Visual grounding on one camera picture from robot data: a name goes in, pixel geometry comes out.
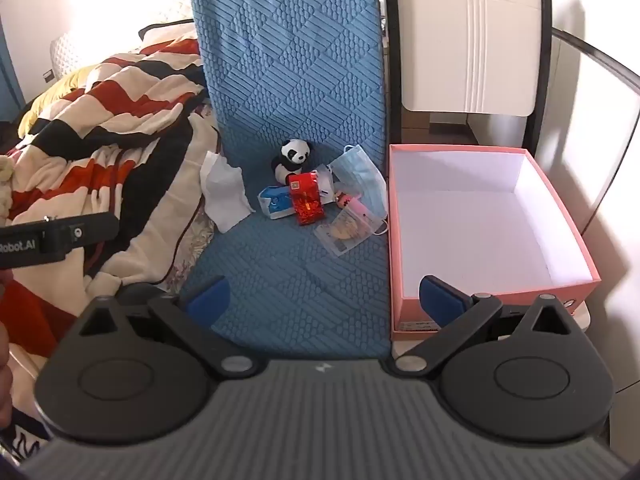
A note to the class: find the blue and white tissue pack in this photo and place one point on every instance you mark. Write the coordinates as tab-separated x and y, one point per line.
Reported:
276	201

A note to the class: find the beige plush toy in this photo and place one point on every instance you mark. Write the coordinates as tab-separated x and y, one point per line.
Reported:
5	185

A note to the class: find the clear cookie packet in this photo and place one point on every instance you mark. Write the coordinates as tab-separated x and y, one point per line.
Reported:
347	232

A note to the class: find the yellow blanket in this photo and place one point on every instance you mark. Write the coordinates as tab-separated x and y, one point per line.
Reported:
52	95

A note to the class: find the red black cream striped blanket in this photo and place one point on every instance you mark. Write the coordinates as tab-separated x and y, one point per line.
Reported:
100	125

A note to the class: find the white plastic bag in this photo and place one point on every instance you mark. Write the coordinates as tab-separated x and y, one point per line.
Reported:
224	190

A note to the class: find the white textured pillow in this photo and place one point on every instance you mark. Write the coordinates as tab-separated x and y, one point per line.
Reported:
70	52

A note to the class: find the black chair frame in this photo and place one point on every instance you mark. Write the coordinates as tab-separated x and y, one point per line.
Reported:
390	85

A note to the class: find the shiny red snack packet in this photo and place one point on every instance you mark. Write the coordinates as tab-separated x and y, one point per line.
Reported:
306	197

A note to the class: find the panda plush toy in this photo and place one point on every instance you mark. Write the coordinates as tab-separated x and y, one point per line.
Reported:
291	158

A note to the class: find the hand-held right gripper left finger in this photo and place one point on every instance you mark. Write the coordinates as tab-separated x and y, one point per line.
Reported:
210	296

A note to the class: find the glass panel with dark rim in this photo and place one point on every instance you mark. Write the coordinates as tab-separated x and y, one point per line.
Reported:
595	125

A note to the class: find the blue textured chair cushion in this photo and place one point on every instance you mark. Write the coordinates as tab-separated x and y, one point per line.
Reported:
290	75

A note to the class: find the pink cardboard box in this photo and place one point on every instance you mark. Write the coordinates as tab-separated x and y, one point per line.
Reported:
475	220

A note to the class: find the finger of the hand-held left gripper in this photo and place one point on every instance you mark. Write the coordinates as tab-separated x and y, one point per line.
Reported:
82	230

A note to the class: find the blue face mask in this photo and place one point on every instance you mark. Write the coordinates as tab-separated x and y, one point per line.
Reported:
361	172

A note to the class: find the floral bed sheet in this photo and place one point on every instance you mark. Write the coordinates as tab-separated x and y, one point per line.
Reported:
192	250

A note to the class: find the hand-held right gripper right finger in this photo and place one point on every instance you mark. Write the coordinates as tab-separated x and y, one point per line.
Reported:
440	301

